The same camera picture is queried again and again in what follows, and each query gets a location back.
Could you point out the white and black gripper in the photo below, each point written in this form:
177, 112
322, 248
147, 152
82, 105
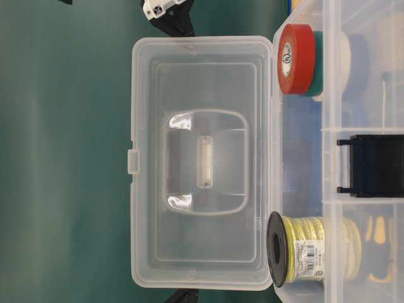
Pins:
174, 23

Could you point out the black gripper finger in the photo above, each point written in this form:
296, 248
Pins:
184, 296

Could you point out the clear plastic tool box lid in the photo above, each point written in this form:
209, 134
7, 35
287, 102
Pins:
200, 162

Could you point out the clear plastic tool box base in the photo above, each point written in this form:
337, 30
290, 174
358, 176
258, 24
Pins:
309, 166

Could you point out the red electrical tape roll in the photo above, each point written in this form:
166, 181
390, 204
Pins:
296, 58

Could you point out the green electrical tape roll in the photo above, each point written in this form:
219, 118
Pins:
316, 87

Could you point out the white tape roll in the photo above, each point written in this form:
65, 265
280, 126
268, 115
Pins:
345, 67

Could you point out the black latch clip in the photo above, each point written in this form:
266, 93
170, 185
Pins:
376, 166

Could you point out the yellow wire spool black flange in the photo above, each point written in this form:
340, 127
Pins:
296, 249

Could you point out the yellow black handled tool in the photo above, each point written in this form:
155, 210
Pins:
379, 246

